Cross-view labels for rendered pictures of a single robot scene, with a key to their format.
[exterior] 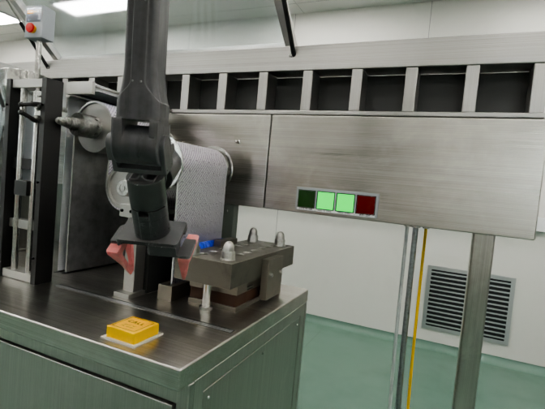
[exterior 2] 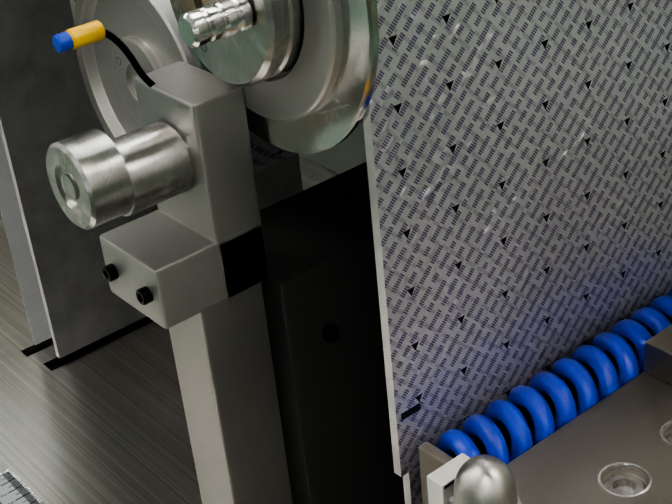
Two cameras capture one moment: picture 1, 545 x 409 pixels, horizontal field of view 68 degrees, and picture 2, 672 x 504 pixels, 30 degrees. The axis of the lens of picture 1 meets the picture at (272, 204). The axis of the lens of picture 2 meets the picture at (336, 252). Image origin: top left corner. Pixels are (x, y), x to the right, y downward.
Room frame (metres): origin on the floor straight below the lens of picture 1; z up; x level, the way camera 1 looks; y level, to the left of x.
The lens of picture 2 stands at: (0.61, 0.03, 1.41)
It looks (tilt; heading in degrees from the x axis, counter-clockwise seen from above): 30 degrees down; 30
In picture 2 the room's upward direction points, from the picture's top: 6 degrees counter-clockwise
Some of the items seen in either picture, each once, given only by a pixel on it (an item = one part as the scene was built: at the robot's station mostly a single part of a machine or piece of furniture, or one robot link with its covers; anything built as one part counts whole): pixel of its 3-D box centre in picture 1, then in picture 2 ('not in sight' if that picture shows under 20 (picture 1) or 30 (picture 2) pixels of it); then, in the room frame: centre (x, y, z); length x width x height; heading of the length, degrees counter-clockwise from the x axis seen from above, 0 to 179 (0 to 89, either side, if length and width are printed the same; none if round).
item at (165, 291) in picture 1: (196, 281); not in sight; (1.14, 0.20, 0.92); 0.28 x 0.04 x 0.04; 156
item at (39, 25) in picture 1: (37, 23); not in sight; (1.30, 0.79, 1.66); 0.07 x 0.07 x 0.10; 74
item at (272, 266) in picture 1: (272, 277); not in sight; (1.10, -0.02, 0.96); 0.10 x 0.03 x 0.11; 156
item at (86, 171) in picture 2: (125, 187); (88, 179); (0.99, 0.37, 1.18); 0.04 x 0.02 x 0.04; 66
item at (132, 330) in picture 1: (133, 329); not in sight; (0.77, 0.25, 0.91); 0.07 x 0.07 x 0.02; 66
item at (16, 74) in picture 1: (23, 82); not in sight; (1.44, 0.92, 1.50); 0.14 x 0.14 x 0.06
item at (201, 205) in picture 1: (201, 216); (563, 214); (1.13, 0.20, 1.11); 0.23 x 0.01 x 0.18; 156
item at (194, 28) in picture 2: not in sight; (215, 21); (1.01, 0.30, 1.25); 0.03 x 0.01 x 0.01; 156
